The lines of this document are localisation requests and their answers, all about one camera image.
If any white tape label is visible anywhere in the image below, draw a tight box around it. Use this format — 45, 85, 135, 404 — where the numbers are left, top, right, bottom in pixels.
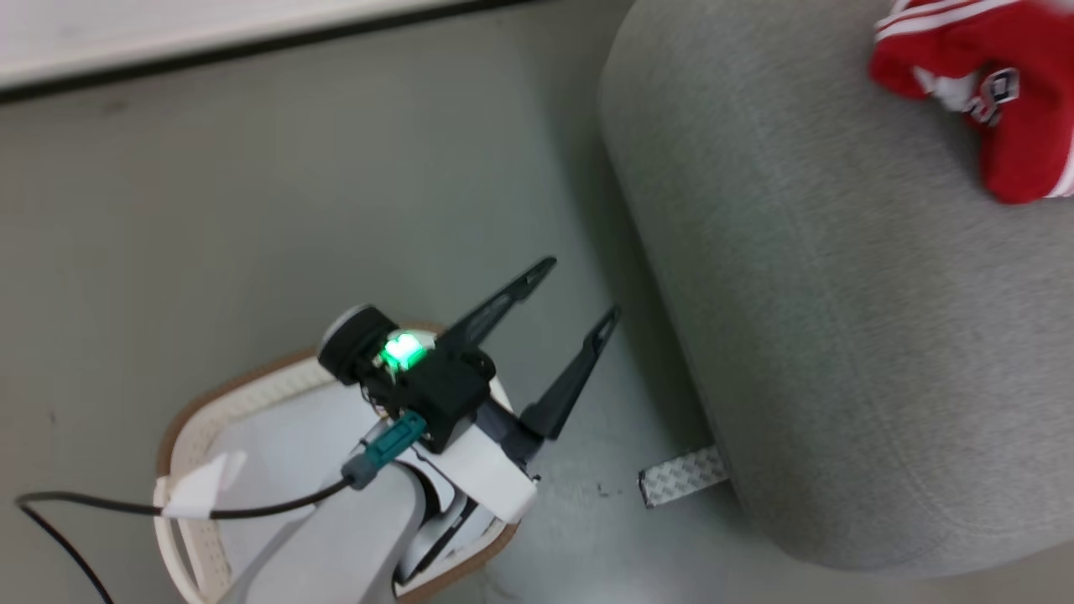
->
161, 451, 248, 519

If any red white striped jersey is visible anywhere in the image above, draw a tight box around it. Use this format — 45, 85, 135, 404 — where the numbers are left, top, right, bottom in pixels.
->
868, 0, 1074, 206

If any grey fabric ottoman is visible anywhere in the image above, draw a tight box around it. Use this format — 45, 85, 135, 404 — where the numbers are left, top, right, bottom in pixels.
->
597, 0, 1074, 580

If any white garment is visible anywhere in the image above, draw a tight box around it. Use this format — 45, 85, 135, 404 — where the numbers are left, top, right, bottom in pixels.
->
206, 382, 420, 588

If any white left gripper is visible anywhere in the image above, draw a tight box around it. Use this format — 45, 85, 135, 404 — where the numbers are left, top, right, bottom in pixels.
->
415, 257, 622, 525

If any black cable teal connector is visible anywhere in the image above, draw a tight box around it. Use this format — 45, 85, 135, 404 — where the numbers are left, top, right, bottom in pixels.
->
15, 411, 429, 604

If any silver patterned floor strip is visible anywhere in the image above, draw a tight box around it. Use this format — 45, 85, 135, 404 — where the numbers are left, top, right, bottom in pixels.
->
638, 445, 729, 509

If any white laundry basket brown rim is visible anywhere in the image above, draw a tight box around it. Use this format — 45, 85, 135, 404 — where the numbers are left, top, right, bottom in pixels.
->
154, 323, 521, 604

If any white black baseboard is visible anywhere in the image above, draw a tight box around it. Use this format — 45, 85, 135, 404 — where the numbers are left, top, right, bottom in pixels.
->
0, 0, 538, 106

